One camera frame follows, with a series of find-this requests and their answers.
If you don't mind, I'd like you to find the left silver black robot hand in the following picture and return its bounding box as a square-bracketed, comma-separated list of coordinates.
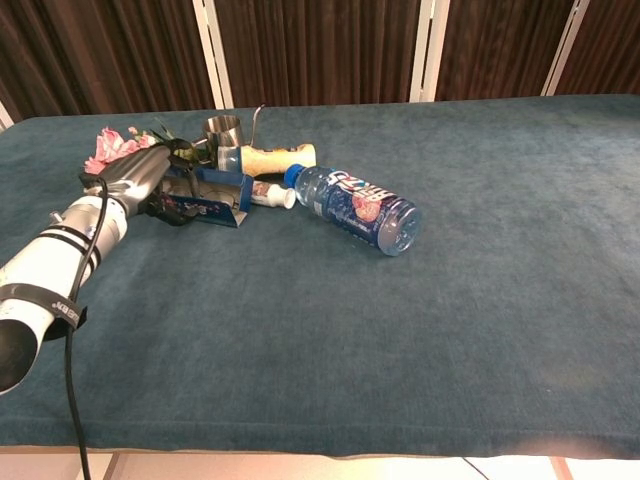
[78, 141, 201, 229]

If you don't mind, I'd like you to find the blue box with grey lining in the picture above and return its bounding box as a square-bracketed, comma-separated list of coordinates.
[149, 167, 255, 229]

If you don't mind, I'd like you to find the pink artificial flower bouquet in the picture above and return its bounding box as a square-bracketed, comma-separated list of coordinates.
[83, 125, 209, 176]

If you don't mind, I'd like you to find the stainless steel measuring cup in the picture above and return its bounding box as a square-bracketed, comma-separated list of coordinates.
[192, 103, 266, 169]

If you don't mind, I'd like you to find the brown pleated curtain panel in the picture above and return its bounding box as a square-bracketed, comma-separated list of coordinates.
[555, 0, 640, 96]
[434, 0, 577, 102]
[213, 0, 422, 109]
[0, 0, 217, 124]

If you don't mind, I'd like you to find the white floral toothpaste tube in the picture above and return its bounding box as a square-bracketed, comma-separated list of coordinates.
[249, 180, 297, 210]

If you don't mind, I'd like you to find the mayonnaise squeeze bottle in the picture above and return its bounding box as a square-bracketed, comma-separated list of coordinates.
[217, 142, 318, 180]

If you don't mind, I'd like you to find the blue plastic drink bottle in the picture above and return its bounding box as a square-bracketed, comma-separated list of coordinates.
[283, 162, 423, 258]

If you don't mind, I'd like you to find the blue felt table cloth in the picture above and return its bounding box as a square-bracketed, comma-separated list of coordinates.
[0, 93, 640, 460]

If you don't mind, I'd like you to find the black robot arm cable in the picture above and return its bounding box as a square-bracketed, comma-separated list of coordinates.
[62, 177, 109, 480]

